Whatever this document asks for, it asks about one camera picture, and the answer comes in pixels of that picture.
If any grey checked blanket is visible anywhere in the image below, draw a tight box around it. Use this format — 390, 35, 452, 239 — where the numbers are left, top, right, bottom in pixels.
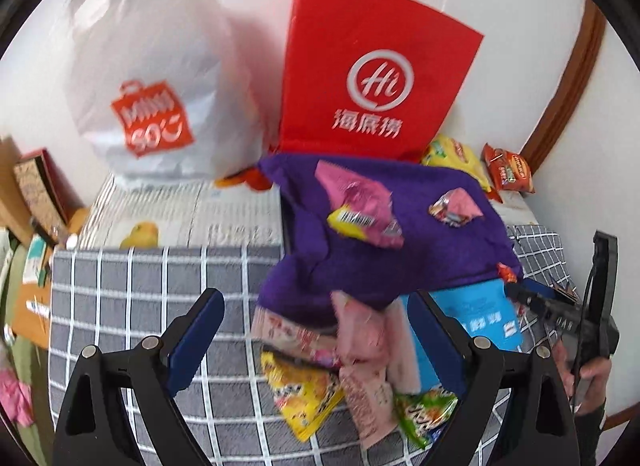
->
47, 223, 576, 466

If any orange red wrapper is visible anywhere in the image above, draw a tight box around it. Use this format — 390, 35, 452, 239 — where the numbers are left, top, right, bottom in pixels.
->
215, 168, 273, 191

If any purple towel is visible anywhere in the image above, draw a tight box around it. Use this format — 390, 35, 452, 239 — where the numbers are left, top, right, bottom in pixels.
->
255, 153, 523, 327

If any green triangular snack packet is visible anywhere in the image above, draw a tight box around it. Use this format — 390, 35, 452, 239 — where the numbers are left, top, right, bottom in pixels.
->
392, 386, 458, 449

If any red patterned box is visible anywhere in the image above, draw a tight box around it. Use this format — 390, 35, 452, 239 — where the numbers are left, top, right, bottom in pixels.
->
12, 148, 86, 241

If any pink cloth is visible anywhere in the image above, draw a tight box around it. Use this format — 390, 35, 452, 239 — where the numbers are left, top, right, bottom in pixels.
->
0, 368, 33, 427

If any pink candy packet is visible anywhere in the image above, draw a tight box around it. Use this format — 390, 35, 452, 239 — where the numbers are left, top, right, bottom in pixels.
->
315, 161, 403, 249

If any silver printed mat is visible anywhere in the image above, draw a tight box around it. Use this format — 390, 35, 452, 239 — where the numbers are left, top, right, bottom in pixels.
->
80, 178, 286, 249

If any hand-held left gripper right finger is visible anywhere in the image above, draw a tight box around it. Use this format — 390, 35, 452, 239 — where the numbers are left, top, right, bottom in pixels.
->
407, 290, 583, 466

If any white plastic shopping bag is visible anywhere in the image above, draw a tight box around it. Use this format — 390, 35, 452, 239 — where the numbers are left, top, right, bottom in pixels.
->
62, 0, 263, 189

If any yellow barcode candy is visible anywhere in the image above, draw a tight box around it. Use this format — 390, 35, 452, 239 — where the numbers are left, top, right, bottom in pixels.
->
327, 206, 381, 239

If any red snack packet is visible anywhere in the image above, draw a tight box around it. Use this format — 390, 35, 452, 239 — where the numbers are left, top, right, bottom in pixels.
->
481, 143, 536, 204

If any red paper bag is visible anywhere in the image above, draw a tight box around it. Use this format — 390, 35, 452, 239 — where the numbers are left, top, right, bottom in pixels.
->
267, 0, 486, 161

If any person's right forearm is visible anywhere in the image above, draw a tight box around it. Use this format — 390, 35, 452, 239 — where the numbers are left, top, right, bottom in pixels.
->
574, 398, 607, 466

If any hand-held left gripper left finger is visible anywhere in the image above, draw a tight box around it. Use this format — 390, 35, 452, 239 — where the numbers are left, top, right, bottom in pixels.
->
52, 287, 226, 466

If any pink strawberry snack packet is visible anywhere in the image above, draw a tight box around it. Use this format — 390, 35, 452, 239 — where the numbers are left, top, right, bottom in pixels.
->
252, 308, 346, 367

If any small colourful candy wrapper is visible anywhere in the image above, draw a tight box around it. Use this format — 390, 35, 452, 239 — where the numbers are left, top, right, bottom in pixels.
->
429, 188, 485, 227

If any yellow triangular snack packet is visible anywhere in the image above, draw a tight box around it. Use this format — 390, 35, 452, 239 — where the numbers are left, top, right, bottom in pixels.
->
260, 351, 346, 443

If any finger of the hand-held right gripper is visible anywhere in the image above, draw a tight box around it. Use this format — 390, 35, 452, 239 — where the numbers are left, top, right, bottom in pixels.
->
507, 283, 556, 317
522, 280, 581, 305

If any blue tissue pack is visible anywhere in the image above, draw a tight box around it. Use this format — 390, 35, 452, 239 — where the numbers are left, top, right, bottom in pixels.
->
400, 280, 525, 392

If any person's right hand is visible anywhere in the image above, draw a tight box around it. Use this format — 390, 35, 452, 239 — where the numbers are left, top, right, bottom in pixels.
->
552, 345, 610, 414

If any brown wooden door frame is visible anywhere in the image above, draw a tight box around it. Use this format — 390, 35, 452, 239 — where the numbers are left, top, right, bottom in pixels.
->
520, 0, 608, 177

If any pink peach snack packet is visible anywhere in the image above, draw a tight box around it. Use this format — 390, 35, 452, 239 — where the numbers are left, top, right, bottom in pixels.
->
331, 291, 401, 447

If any brown cardboard sheet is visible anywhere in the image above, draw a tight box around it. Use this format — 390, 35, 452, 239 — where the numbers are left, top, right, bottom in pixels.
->
0, 136, 36, 247

